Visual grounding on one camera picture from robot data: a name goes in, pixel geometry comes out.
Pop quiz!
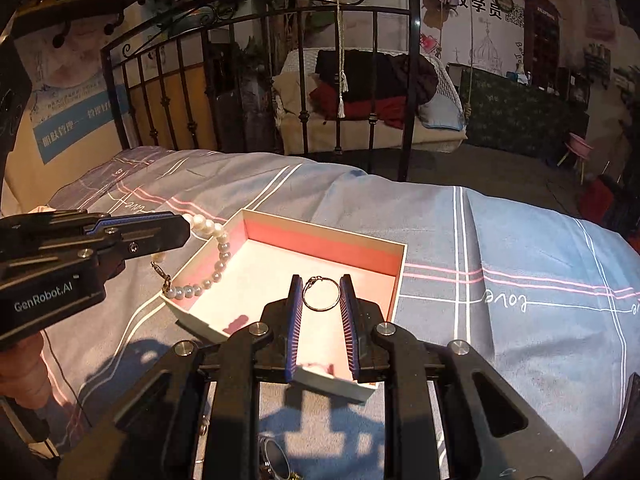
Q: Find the black iron bed frame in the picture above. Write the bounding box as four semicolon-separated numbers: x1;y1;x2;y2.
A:
100;0;420;182

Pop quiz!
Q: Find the silver bangle bracelet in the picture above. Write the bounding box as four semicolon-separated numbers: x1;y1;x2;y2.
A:
300;274;343;313

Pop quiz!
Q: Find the beige strap wristwatch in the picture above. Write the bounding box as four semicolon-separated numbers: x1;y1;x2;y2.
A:
258;436;302;480

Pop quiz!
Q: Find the person's left hand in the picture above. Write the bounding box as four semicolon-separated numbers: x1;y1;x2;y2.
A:
0;333;52;410

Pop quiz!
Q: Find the hanging swing chair with clothes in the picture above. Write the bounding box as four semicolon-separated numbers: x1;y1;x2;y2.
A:
272;48;466;155

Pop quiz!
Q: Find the pink small stool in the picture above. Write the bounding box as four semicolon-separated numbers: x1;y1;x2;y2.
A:
556;132;593;184

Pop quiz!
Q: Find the open pink-lined gift box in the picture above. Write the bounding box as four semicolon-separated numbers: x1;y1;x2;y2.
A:
160;209;407;403

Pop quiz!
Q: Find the red phone booth cabinet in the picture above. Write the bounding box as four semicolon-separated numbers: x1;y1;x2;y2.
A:
524;0;560;89

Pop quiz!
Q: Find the white pearl bracelet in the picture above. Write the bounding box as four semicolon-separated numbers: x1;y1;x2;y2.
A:
150;212;232;302

